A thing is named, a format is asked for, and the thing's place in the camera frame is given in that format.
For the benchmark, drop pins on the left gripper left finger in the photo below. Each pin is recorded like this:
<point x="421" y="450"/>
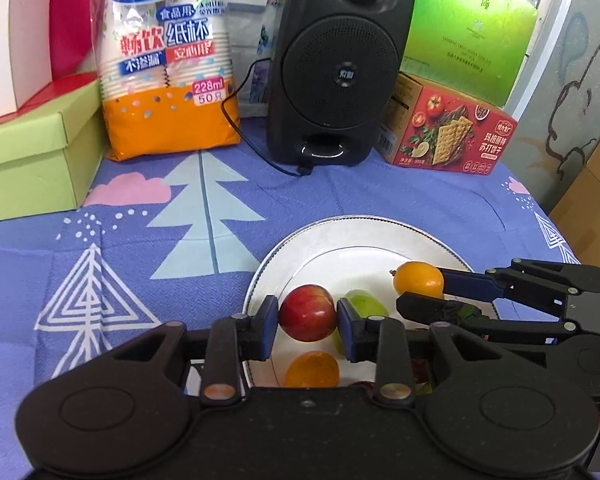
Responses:
<point x="232" y="341"/>

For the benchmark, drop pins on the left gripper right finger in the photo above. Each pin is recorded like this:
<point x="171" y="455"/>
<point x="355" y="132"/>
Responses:
<point x="382" y="341"/>

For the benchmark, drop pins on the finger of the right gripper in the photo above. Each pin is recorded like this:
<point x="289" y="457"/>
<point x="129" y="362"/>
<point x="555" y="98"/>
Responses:
<point x="427" y="311"/>
<point x="545" y="286"/>

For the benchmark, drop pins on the yellow orange kumquat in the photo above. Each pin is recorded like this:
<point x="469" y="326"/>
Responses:
<point x="419" y="278"/>

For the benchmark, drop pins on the small orange front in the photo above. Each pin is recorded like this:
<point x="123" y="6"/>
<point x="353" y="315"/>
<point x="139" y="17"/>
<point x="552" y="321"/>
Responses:
<point x="314" y="369"/>

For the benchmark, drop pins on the red nectarine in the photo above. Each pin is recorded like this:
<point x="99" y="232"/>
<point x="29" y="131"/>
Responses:
<point x="308" y="313"/>

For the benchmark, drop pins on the green apple in plate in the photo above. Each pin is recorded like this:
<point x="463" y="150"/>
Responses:
<point x="365" y="305"/>

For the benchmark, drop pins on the cardboard box right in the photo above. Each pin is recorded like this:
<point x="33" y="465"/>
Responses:
<point x="577" y="214"/>

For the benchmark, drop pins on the white round plate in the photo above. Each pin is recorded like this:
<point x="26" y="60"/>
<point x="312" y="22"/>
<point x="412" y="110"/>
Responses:
<point x="339" y="254"/>

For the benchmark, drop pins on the blue patterned tablecloth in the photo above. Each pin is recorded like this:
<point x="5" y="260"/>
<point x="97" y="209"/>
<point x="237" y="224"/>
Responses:
<point x="178" y="237"/>

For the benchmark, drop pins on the red cracker box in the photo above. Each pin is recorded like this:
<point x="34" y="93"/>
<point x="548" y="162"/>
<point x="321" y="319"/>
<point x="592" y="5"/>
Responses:
<point x="430" y="126"/>

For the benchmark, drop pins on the light green shoe box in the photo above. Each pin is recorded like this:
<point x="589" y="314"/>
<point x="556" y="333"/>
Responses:
<point x="49" y="157"/>

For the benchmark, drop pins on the large green gift box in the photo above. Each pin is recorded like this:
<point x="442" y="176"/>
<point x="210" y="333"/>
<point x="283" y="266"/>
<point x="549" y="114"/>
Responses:
<point x="473" y="46"/>

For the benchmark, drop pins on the black speaker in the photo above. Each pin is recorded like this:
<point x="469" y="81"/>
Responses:
<point x="333" y="70"/>

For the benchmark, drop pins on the red flat box lid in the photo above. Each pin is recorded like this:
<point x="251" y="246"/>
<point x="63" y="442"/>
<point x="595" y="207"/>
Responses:
<point x="56" y="89"/>

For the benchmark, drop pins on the paper cups package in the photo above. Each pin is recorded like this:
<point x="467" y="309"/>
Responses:
<point x="165" y="73"/>

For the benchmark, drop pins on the magenta tote bag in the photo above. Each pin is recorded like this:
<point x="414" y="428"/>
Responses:
<point x="70" y="35"/>

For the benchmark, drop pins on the white coffee cup box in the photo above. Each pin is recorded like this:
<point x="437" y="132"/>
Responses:
<point x="24" y="52"/>

